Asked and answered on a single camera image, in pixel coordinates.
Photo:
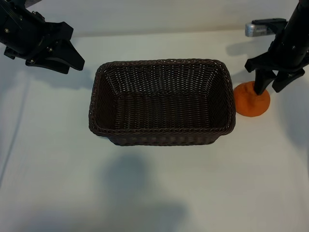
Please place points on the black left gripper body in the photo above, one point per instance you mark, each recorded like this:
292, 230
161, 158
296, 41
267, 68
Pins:
24, 33

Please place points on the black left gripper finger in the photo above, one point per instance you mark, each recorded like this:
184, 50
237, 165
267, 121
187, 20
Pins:
72, 56
54, 65

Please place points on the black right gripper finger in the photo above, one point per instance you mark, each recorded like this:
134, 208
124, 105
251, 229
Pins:
286, 81
262, 81

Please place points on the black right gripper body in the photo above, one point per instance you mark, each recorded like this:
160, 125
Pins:
289, 53

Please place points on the orange with knobby top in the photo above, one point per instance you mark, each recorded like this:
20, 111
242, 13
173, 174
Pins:
248, 105

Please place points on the dark brown woven basket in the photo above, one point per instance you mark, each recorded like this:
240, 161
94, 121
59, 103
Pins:
161, 113

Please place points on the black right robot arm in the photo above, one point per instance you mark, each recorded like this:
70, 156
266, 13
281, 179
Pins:
300, 13

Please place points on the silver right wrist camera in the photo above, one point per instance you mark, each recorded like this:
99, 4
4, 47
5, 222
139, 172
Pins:
260, 29

